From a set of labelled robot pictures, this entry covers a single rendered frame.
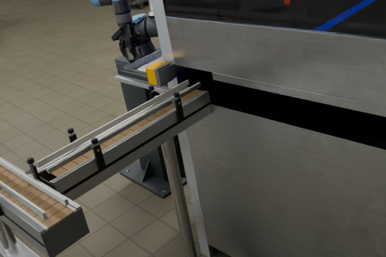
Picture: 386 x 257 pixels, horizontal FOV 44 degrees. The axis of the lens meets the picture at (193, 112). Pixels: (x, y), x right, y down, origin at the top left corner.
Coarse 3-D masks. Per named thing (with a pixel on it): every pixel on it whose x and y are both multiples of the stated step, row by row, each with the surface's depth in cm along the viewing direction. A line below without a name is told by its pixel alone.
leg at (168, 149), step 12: (168, 144) 175; (168, 156) 177; (168, 168) 180; (180, 180) 183; (180, 192) 185; (180, 204) 187; (180, 216) 189; (180, 228) 193; (192, 240) 196; (192, 252) 198
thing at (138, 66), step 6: (150, 54) 234; (156, 54) 236; (138, 60) 229; (144, 60) 232; (150, 60) 235; (156, 60) 234; (162, 60) 233; (126, 66) 225; (132, 66) 227; (138, 66) 230; (144, 66) 230; (138, 72) 217; (144, 72) 214
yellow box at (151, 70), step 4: (152, 64) 186; (156, 64) 185; (160, 64) 184; (164, 64) 184; (168, 64) 184; (148, 68) 183; (152, 68) 182; (156, 68) 181; (160, 68) 181; (148, 72) 184; (152, 72) 183; (156, 72) 181; (148, 76) 186; (152, 76) 184; (156, 76) 182; (148, 80) 187; (152, 80) 185; (156, 80) 183; (156, 84) 184
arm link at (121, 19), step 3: (129, 12) 218; (117, 15) 214; (120, 15) 213; (123, 15) 213; (126, 15) 214; (129, 15) 215; (117, 18) 215; (120, 18) 214; (123, 18) 214; (126, 18) 214; (129, 18) 215; (132, 18) 217; (117, 21) 216; (120, 21) 214; (123, 21) 214; (126, 21) 215; (129, 21) 216
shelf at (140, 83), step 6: (114, 78) 224; (120, 78) 221; (126, 78) 219; (132, 78) 218; (132, 84) 216; (138, 84) 212; (144, 84) 209; (150, 84) 208; (210, 84) 202; (156, 90) 204; (162, 90) 202
